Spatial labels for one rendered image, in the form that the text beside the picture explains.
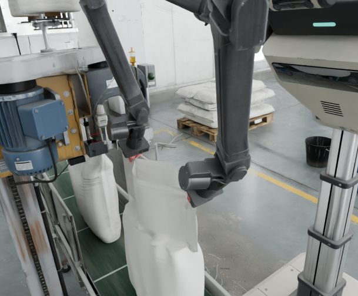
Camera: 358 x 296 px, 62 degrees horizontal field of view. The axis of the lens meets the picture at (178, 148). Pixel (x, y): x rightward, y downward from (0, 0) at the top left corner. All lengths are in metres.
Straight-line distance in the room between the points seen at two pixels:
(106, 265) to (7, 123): 0.96
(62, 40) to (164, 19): 2.60
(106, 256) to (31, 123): 1.00
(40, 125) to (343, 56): 0.78
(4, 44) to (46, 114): 3.00
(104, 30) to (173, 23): 5.33
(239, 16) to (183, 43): 5.92
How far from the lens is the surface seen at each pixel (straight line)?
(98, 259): 1.69
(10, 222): 1.34
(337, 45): 0.90
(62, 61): 1.01
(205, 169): 0.68
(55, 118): 0.90
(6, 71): 0.89
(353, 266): 2.32
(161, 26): 6.02
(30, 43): 3.88
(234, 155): 0.63
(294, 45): 0.96
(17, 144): 0.97
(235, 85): 0.49
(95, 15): 0.85
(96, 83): 1.18
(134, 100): 0.94
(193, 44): 6.46
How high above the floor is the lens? 1.49
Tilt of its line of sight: 23 degrees down
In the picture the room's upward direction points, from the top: 3 degrees counter-clockwise
